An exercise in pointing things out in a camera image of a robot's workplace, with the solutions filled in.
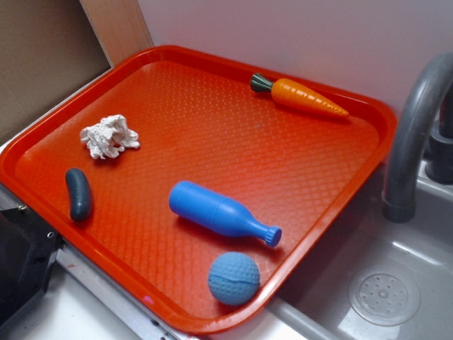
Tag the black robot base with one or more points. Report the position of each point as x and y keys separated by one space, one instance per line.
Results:
x=28 y=251

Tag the blue plastic bottle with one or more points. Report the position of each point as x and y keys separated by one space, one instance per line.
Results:
x=219 y=213

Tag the red plastic tray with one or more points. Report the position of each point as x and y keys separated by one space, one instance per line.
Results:
x=197 y=120

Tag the orange toy carrot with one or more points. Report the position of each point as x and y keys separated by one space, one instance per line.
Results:
x=294 y=95

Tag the blue dimpled ball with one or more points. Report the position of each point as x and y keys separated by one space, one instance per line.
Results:
x=233 y=279

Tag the crumpled white cloth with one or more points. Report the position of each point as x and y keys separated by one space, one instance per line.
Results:
x=109 y=138

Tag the dark grey toy sausage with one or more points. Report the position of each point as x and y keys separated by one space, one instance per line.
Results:
x=80 y=196

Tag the grey toy sink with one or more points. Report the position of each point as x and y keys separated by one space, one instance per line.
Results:
x=369 y=278

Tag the grey toy faucet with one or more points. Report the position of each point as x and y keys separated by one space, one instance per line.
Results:
x=420 y=111

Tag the dark faucet knob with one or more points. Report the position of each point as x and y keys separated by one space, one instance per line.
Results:
x=439 y=167

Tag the brown cardboard panel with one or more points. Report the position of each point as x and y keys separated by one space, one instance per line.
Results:
x=50 y=49

